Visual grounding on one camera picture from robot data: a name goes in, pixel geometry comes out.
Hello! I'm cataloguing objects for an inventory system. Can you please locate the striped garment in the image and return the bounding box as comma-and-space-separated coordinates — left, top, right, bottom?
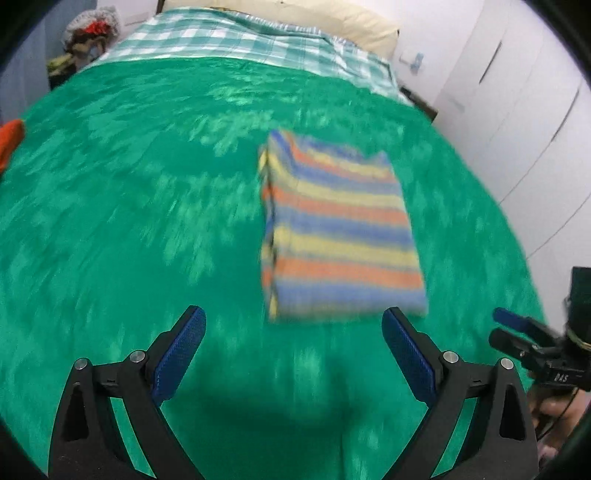
259, 129, 428, 320

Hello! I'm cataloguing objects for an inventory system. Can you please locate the orange red clothes pile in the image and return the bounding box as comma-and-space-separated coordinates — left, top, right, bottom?
0, 119, 25, 174

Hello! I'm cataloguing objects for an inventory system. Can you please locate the clothes heap on chair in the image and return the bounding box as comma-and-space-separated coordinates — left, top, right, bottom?
46, 5, 122, 90

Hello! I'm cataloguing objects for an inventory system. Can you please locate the person's right hand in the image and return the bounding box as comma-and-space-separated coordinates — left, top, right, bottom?
527, 385, 590, 461

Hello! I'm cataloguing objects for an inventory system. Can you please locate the dark bedside table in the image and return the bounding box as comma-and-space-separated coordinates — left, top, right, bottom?
400, 86, 438, 122

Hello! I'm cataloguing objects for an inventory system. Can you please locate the white wardrobe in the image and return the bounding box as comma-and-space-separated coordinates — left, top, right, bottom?
435, 1, 590, 326

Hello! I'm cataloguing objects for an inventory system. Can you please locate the cream pillow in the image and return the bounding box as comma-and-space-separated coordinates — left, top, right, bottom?
157, 0, 400, 58

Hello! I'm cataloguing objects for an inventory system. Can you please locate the blue grey curtain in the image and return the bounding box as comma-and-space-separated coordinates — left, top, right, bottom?
1, 1, 97, 124

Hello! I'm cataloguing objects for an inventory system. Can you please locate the checkered teal bed sheet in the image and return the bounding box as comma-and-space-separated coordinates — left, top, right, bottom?
97, 7, 411, 105

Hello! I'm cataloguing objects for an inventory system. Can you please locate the black cable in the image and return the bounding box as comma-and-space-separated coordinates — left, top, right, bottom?
535, 389, 581, 441

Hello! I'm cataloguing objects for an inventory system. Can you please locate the wall socket with plug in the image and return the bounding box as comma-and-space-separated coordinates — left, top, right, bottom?
399, 50, 425, 75

